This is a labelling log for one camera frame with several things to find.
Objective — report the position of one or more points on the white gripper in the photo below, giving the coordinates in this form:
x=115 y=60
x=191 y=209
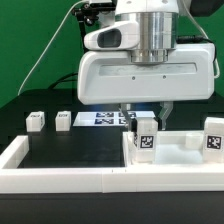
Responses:
x=111 y=77

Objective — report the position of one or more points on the white square table top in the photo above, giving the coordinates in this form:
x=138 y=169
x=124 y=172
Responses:
x=176 y=151

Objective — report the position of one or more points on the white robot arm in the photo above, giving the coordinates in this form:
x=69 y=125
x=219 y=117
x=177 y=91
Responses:
x=137 y=56

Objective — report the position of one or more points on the white sheet with tags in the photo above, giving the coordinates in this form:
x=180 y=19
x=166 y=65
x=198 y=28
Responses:
x=114 y=118

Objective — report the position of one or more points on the white U-shaped fence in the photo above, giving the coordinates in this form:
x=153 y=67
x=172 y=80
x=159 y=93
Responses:
x=14 y=180

